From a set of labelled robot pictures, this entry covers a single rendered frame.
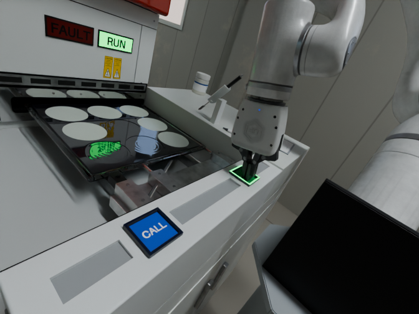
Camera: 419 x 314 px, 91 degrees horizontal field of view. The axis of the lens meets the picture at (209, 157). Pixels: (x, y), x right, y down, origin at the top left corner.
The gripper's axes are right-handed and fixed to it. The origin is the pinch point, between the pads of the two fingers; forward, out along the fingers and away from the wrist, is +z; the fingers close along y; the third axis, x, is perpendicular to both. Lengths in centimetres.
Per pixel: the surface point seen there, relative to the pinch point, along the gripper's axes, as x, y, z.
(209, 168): 6.2, -14.6, 7.3
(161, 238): -26.1, 0.9, 2.0
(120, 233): -29.6, -2.9, 1.6
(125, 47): 4, -54, -23
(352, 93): 164, 5, -22
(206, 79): 41, -48, -17
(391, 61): 164, 20, -47
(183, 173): -3.4, -16.5, 6.9
